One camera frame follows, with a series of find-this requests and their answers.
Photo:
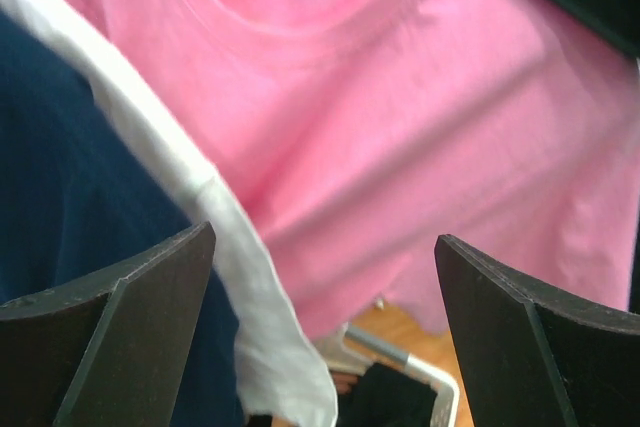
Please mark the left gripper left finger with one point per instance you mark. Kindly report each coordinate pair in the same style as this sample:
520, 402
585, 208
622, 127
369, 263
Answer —
109, 348

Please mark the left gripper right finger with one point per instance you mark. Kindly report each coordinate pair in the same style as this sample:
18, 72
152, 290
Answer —
534, 355

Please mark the black t shirt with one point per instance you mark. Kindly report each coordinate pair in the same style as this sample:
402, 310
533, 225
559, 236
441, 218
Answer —
377, 395

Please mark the navy blue t shirt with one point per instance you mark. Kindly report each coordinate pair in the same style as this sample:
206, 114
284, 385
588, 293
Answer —
73, 198

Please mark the white t shirt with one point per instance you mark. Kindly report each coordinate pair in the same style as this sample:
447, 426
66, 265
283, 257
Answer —
278, 370

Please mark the pink t shirt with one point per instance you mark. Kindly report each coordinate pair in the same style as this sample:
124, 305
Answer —
355, 132

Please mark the white plastic basket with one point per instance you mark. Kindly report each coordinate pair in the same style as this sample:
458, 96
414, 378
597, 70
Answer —
339, 356

